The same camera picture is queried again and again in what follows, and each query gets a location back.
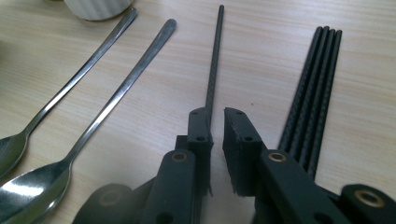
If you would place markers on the metal spoon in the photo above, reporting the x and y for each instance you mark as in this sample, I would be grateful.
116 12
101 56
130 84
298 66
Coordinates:
81 72
31 193

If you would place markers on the bundle of black chopsticks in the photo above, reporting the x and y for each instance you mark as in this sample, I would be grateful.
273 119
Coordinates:
311 102

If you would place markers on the single black chopstick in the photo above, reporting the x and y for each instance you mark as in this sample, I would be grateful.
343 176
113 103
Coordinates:
214 62

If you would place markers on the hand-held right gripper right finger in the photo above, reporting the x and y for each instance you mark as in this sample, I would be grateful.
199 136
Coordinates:
241 155

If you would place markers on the white ribbed cup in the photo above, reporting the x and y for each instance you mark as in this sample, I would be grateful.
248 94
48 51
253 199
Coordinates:
96 9

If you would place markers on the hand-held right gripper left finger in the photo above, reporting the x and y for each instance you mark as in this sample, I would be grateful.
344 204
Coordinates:
200 149

